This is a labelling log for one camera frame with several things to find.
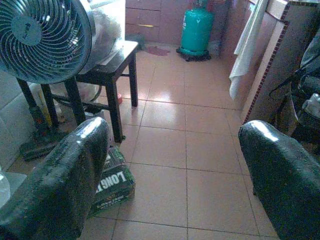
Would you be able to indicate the black cylinder trolley base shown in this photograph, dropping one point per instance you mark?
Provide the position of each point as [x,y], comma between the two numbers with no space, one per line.
[193,56]

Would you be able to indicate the grey round electric fan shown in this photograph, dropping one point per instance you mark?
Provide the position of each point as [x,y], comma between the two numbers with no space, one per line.
[42,37]

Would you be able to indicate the dark wooden stool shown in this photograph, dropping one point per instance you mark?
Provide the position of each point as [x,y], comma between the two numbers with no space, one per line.
[117,65]

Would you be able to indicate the white hanging towel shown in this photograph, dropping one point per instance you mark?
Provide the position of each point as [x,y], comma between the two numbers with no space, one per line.
[246,50]

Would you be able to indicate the green gas cylinder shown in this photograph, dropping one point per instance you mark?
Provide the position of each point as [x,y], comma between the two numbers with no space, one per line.
[197,30]

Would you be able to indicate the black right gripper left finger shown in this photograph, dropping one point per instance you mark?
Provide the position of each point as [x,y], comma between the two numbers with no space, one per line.
[55,180]

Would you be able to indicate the cardboard panel with red edge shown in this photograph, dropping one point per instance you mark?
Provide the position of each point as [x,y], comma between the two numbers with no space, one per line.
[280,65]

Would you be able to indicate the green printed cardboard box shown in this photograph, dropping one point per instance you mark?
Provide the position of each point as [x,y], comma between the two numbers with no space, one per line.
[116,182]

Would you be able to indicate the small red object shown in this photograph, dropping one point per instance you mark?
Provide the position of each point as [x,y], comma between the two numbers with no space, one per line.
[120,98]

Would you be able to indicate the brown wooden drawer cabinet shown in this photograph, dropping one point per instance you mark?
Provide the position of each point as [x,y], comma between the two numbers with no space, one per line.
[150,20]

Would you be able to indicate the dark red floor rag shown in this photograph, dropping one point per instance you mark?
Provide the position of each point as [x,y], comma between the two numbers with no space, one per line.
[158,50]

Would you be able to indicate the clear plastic bag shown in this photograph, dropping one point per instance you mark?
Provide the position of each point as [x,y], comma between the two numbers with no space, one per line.
[106,32]

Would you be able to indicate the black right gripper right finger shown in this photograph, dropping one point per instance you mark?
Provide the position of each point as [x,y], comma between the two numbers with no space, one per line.
[287,180]

